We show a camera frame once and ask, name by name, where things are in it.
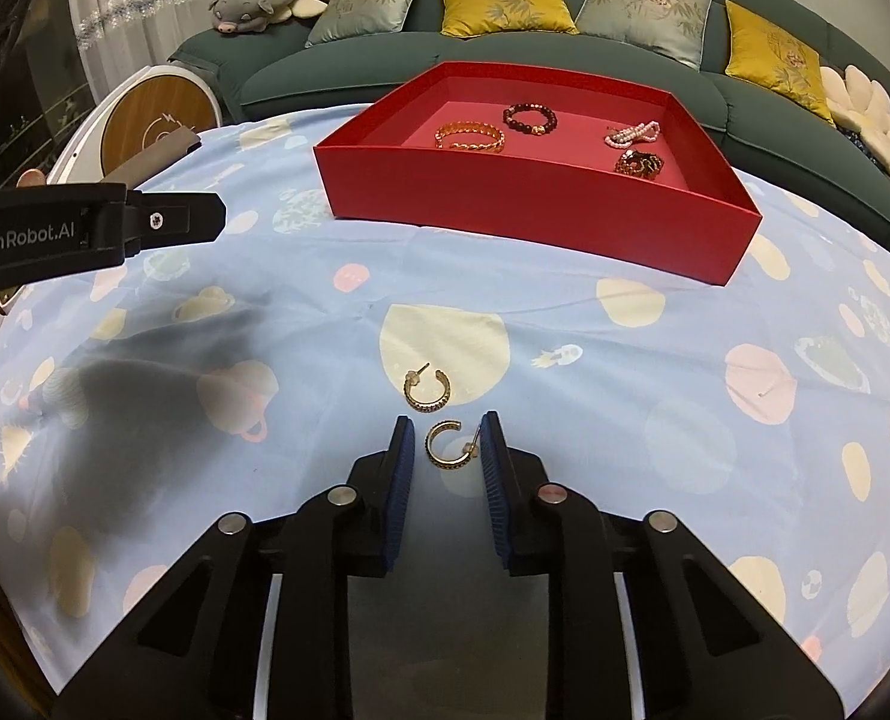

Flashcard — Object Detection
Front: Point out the red shallow cardboard box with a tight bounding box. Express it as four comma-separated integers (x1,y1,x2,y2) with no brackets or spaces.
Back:
313,60,762,286

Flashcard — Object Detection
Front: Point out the grey embroidered cushion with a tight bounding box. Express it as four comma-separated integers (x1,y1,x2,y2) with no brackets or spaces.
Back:
305,0,413,47
575,0,713,70

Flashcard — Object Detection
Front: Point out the dark green curved sofa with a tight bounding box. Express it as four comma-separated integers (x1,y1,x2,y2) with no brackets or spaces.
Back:
172,0,890,252

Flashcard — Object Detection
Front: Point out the gold and silver wristwatch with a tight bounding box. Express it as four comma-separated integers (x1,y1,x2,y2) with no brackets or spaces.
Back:
614,149,665,181

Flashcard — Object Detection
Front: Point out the white sheer curtain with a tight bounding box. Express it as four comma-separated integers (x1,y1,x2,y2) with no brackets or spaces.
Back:
70,0,212,101

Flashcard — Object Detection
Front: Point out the blue planet print bedsheet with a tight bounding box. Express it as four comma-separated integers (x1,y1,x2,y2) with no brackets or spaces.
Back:
0,107,890,718

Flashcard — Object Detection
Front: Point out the yellow embroidered cushion right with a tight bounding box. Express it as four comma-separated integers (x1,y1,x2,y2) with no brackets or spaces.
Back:
724,0,834,124

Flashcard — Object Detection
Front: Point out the gold hoop earring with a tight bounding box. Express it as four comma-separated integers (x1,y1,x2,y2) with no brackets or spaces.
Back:
401,362,452,415
424,419,479,472

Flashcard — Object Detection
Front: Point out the white round wood-faced device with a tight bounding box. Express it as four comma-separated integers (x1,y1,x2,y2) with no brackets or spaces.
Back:
47,64,222,184

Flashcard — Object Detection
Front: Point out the white pearl bracelet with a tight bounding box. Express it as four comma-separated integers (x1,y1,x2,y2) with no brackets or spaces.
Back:
603,118,662,152

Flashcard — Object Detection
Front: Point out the grey embroidered cushion right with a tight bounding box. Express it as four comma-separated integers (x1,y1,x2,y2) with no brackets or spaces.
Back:
575,0,713,70

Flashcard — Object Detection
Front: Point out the dark wooden bead bracelet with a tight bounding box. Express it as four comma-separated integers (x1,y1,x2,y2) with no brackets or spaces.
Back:
501,101,559,139

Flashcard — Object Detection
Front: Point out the grey embroidered cushion left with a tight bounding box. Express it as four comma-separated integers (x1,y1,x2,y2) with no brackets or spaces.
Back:
305,0,413,47

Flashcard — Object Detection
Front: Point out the brown suede cloth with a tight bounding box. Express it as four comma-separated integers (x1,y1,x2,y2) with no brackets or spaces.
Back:
102,127,201,188

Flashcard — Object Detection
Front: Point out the gold woven cuff bangle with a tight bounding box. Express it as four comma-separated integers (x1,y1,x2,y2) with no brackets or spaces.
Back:
434,121,505,153

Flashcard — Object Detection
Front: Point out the cream flower shaped cushion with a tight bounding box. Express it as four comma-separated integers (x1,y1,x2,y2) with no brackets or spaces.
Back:
820,65,890,177

